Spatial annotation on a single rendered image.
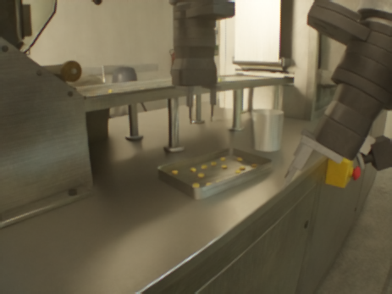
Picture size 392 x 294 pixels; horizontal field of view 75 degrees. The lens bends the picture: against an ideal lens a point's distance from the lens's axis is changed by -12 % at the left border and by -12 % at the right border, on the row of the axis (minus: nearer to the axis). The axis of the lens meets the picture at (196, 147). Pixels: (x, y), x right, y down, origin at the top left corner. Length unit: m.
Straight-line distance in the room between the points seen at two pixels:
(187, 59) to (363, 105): 0.29
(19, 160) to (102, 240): 0.18
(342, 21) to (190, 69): 0.27
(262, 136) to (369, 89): 0.43
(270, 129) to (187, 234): 0.39
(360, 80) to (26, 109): 0.43
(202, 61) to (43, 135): 0.28
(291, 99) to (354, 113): 0.84
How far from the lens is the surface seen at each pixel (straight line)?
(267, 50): 1.11
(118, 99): 0.54
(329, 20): 0.32
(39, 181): 0.49
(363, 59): 0.31
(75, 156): 0.50
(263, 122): 0.69
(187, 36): 0.49
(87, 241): 0.38
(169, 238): 0.37
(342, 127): 0.30
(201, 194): 0.46
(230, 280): 0.47
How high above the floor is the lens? 1.01
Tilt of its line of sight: 17 degrees down
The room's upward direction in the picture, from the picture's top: straight up
